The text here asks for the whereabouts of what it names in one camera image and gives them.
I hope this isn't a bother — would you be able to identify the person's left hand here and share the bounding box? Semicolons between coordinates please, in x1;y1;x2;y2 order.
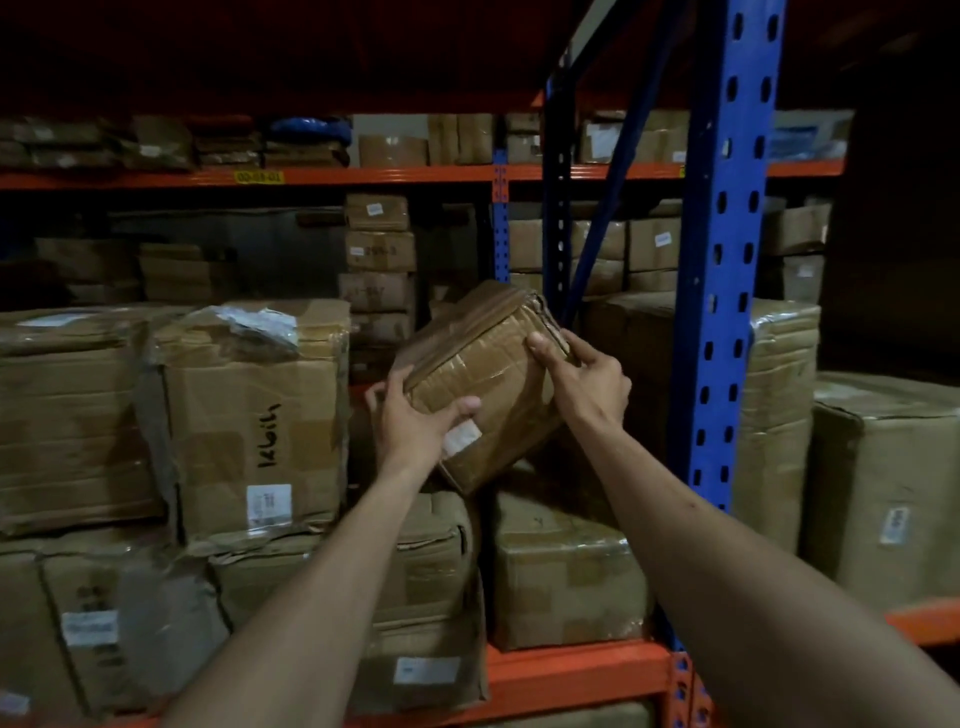
365;372;483;481

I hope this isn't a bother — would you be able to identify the person's right hand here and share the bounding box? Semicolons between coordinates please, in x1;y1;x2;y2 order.
525;328;633;434

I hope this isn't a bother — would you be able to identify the taped brown cardboard parcel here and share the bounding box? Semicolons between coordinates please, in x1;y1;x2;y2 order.
390;279;580;498

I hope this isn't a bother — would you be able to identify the person's left forearm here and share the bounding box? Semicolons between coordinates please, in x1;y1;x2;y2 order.
161;459;445;728

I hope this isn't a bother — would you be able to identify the person's right forearm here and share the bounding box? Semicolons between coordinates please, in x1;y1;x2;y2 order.
564;416;960;728

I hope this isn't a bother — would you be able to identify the small brown cardboard carton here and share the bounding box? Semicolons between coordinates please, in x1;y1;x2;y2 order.
337;271;416;314
345;230;417;274
344;193;411;232
349;312;415;346

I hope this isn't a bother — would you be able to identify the slim blue rack upright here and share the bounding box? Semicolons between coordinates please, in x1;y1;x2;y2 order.
491;148;513;285

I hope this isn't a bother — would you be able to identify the pile of medium cardboard cartons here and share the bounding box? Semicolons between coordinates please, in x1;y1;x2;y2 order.
507;196;834;305

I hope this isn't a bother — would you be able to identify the dark blue rack upright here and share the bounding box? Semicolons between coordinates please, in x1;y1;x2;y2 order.
541;63;577;320

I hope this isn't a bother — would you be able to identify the crumpled taped cardboard box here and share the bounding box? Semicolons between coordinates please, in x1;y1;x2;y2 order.
208;489;490;715

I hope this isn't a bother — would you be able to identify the squat taped cardboard box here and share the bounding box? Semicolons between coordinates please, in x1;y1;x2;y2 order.
489;461;652;652

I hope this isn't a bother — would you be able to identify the handwritten brown cardboard box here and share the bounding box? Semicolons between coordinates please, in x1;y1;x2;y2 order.
138;298;352;558

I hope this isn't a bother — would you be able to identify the blue perforated rack upright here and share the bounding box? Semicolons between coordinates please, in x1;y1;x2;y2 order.
656;0;789;728

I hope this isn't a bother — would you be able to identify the blue diagonal rack brace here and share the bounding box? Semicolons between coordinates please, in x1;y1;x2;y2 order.
561;0;691;330

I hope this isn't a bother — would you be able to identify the row of taped shelf cartons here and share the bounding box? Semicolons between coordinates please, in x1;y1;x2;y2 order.
357;109;856;168

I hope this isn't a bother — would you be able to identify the tall plastic-wrapped cardboard box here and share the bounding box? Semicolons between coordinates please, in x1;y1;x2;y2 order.
583;291;823;555

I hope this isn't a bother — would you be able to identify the long orange rack beam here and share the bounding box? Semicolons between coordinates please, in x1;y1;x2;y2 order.
0;159;847;192

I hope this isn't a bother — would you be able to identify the thick orange rack beam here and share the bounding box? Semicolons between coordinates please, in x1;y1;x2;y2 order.
97;598;960;728

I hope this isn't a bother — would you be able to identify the blue wrapped parcel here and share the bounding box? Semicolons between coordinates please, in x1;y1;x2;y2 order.
268;115;354;148

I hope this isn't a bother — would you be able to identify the stack of dim flat cartons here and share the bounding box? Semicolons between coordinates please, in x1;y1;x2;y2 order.
33;236;241;307

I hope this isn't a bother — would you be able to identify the large plastic-wrapped cardboard box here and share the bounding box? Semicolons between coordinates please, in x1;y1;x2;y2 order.
801;371;960;615
0;525;230;728
0;306;177;539

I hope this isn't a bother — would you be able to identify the row of flat wrapped parcels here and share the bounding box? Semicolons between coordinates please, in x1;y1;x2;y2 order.
0;114;352;172

